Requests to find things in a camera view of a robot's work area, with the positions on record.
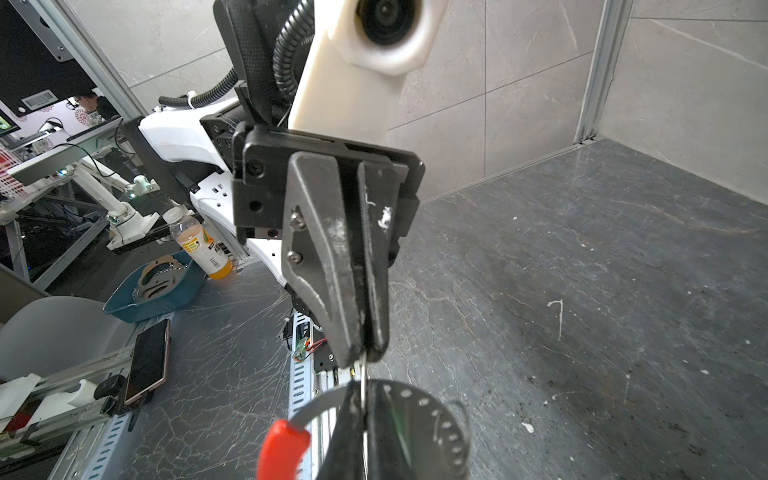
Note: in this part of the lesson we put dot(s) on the plastic bottle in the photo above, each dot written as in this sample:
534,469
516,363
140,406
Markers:
194,239

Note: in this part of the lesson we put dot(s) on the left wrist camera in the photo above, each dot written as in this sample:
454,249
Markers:
361,54

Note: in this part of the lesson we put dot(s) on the teal tray with metal parts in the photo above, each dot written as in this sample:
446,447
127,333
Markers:
159,287

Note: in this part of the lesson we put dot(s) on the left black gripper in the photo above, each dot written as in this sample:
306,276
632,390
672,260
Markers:
271,162

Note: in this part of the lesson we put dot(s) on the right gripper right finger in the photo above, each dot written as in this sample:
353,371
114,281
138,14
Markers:
386,454

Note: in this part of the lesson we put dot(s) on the grey chair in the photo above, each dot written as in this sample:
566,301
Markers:
56,333

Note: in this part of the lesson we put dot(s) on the smartphone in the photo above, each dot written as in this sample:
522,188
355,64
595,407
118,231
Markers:
149,364

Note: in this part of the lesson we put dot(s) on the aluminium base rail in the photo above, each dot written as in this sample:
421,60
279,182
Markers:
230,378

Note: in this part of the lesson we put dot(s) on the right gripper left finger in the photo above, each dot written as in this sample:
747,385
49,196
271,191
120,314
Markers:
344,456

